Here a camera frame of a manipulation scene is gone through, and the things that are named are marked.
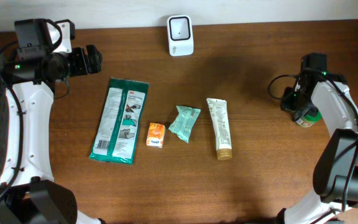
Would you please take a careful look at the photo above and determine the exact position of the green lid jar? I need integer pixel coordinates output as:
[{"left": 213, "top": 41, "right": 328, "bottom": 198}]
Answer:
[{"left": 295, "top": 111, "right": 322, "bottom": 128}]

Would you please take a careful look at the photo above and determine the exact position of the white tube gold cap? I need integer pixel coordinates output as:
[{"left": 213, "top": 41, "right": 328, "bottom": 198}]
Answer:
[{"left": 206, "top": 98, "right": 232, "bottom": 161}]

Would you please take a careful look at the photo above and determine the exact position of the green 3M gloves package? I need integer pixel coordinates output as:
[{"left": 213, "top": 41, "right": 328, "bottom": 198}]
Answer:
[{"left": 89, "top": 78, "right": 149, "bottom": 165}]

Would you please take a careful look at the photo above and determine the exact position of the small orange carton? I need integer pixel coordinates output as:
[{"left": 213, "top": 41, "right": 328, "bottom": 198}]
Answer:
[{"left": 146, "top": 123, "right": 166, "bottom": 148}]

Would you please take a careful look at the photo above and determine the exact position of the teal snack packet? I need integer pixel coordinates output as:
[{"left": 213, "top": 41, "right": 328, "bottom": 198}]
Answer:
[{"left": 168, "top": 105, "right": 201, "bottom": 143}]

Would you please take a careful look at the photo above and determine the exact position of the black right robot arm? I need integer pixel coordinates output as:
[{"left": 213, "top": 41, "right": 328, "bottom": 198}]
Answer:
[{"left": 273, "top": 53, "right": 358, "bottom": 223}]

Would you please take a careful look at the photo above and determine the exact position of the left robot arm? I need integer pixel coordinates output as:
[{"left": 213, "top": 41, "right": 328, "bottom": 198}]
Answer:
[{"left": 0, "top": 45, "right": 103, "bottom": 223}]

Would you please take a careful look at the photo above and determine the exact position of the white barcode scanner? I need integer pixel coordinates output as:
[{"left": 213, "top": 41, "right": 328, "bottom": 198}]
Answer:
[{"left": 167, "top": 15, "right": 194, "bottom": 57}]

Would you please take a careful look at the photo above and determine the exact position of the black camera cable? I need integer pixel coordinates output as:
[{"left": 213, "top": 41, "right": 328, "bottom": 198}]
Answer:
[{"left": 267, "top": 73, "right": 301, "bottom": 101}]

